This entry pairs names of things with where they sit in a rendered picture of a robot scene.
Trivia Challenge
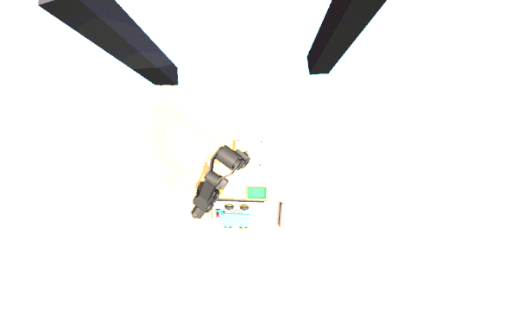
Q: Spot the green tray floor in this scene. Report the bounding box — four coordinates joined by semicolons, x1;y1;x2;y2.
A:
248;188;266;198

